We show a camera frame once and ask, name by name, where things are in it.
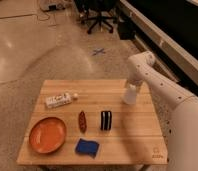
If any white ceramic cup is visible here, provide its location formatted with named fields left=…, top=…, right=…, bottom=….
left=123, top=84, right=137, bottom=105

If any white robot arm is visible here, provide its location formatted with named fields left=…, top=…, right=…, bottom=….
left=127, top=51, right=198, bottom=171

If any black and white eraser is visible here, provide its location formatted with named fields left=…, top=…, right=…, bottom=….
left=100, top=111, right=112, bottom=130

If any black box on floor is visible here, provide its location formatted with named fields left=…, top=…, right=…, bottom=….
left=117, top=19, right=135, bottom=40

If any brown oblong snack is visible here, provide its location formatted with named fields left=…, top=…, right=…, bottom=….
left=78, top=111, right=87, bottom=133

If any wooden table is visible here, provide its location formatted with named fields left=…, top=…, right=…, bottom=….
left=17, top=79, right=168, bottom=166

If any white tube with cap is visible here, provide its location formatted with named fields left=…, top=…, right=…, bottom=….
left=45, top=93, right=78, bottom=108

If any black office chair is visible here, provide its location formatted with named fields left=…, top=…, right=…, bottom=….
left=74, top=0, right=117, bottom=34

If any blue sponge cloth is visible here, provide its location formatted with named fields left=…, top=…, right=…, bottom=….
left=75, top=139, right=99, bottom=157

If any orange plate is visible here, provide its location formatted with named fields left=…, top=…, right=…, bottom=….
left=29, top=117, right=66, bottom=154

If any grey device on floor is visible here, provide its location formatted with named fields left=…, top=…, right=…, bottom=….
left=37, top=0, right=70, bottom=11

